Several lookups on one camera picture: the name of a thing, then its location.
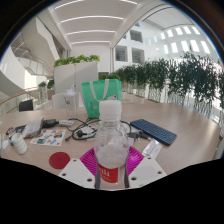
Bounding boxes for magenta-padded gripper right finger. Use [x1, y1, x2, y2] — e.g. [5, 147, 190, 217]
[123, 145, 168, 190]

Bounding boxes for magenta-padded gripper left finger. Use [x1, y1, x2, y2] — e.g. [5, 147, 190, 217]
[57, 147, 101, 190]

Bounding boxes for clear water bottle red label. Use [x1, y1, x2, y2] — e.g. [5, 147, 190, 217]
[93, 99, 131, 185]

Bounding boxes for flat round red coaster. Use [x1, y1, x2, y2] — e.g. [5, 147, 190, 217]
[48, 151, 71, 170]

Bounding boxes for clear plastic packet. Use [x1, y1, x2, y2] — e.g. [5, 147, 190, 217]
[142, 138, 163, 158]

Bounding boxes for dark blue keyboard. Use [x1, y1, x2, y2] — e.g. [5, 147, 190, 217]
[129, 118, 178, 147]

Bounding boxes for white adapter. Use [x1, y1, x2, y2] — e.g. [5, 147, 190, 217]
[58, 119, 76, 127]

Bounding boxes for black pouch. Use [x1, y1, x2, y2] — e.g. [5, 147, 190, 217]
[42, 118, 60, 129]

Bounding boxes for white grid-pattern mug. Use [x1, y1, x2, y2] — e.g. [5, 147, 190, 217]
[10, 132, 29, 155]

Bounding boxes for green tote bag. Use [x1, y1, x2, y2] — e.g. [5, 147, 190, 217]
[81, 78, 123, 119]

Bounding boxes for white computer mouse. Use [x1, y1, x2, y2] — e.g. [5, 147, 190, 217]
[0, 139, 10, 150]

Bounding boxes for black office chair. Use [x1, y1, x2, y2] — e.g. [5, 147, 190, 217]
[18, 99, 35, 113]

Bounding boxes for potted plant brown planter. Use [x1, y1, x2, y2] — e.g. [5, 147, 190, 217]
[37, 79, 55, 101]

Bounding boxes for white cabinet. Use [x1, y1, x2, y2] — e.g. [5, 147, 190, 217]
[53, 61, 100, 96]

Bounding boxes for row of tall green plants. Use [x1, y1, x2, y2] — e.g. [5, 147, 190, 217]
[114, 51, 224, 118]

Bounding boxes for green plants atop cabinet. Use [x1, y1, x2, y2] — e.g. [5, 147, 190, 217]
[53, 54, 101, 68]

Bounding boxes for tangled black cables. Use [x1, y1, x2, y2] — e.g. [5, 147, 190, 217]
[64, 117, 151, 143]

